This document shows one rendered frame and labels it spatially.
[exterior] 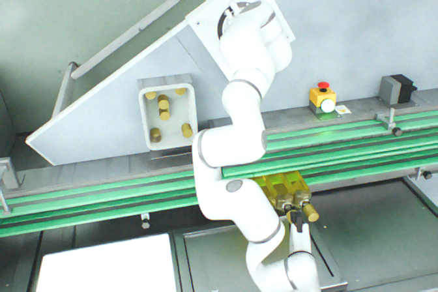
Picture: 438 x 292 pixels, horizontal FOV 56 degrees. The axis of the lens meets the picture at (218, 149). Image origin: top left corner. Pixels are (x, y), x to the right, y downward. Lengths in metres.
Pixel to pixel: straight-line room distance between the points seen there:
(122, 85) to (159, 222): 0.50
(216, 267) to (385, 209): 0.66
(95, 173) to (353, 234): 0.89
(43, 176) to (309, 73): 0.97
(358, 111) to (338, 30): 0.29
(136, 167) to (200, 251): 0.35
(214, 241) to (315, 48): 0.73
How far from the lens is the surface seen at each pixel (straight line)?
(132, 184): 1.38
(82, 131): 1.46
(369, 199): 1.64
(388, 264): 1.42
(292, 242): 1.14
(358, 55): 1.56
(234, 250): 1.35
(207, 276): 1.28
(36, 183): 1.47
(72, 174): 1.46
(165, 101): 1.34
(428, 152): 1.73
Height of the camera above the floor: 2.02
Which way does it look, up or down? 56 degrees down
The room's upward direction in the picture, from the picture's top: 159 degrees clockwise
